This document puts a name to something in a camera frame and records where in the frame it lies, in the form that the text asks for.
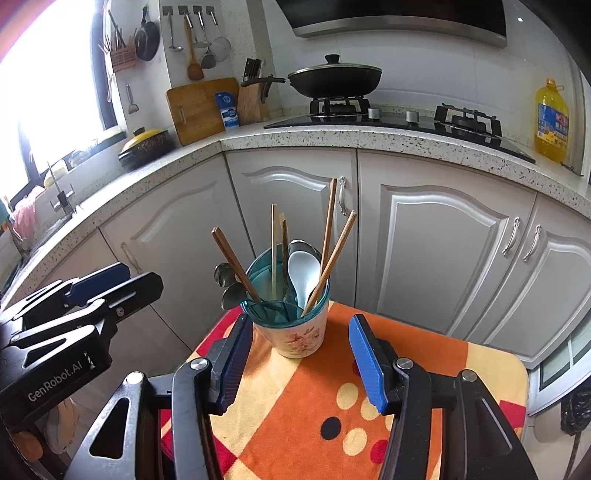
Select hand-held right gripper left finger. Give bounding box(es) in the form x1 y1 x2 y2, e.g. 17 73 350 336
65 315 254 480

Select brown wooden chopstick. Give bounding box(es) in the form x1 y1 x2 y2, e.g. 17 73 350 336
318 178 339 278
211 226 266 305
300 210 358 319

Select wooden knife block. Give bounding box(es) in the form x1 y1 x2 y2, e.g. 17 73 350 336
236 58 273 126

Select white spoon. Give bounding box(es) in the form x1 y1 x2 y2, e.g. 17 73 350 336
287 249 322 312

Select speckled kitchen countertop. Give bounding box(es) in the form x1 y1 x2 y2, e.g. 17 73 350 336
0 104 591 296

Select colourful printed towel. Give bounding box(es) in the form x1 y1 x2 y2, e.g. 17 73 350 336
159 300 529 480

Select wall hook rack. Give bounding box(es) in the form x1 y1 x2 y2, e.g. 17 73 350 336
161 4 219 16

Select black trash bag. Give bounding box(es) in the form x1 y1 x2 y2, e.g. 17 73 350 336
560 390 591 437

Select yellow cooking oil bottle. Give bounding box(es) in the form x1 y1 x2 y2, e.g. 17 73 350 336
534 78 570 163

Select large wire strainer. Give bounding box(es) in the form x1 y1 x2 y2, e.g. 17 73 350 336
210 14 232 61

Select wooden cutting board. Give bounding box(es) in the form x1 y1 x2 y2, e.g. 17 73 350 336
165 78 241 147

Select white framed glass door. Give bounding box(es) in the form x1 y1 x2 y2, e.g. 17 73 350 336
526 318 591 416

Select floral utensil holder cup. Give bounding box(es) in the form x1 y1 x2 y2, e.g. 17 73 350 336
240 247 332 359

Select yellow lidded casserole pot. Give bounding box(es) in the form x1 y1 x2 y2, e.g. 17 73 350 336
117 128 176 171

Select metal spoon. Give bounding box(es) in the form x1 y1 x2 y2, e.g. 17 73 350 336
288 239 322 259
221 282 247 311

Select black gas stove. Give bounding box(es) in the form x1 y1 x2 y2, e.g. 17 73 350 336
263 95 537 164

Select range hood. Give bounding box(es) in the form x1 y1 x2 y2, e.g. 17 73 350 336
274 0 509 49

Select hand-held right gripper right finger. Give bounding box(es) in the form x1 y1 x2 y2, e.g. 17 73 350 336
348 314 539 480

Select black wok with lid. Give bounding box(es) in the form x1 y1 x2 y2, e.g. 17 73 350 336
240 54 384 100

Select kitchen window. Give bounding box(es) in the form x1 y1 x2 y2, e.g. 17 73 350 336
0 0 118 195

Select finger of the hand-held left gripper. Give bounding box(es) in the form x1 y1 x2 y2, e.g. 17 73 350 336
0 271 164 367
0 262 132 325

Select metal faucet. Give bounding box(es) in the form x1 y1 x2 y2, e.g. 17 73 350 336
46 161 79 217

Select wall chopstick basket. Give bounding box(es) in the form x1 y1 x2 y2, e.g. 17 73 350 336
99 11 138 72

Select wooden spatula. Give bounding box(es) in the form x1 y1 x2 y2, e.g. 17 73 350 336
184 16 205 81

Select blue and white packet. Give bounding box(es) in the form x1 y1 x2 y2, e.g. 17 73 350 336
215 91 241 131

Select black frying pan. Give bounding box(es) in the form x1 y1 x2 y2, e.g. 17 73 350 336
134 6 161 62

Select small wire strainer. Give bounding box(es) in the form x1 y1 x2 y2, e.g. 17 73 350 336
196 11 218 70

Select pink rubber gloves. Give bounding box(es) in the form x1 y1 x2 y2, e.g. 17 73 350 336
9 185 44 241

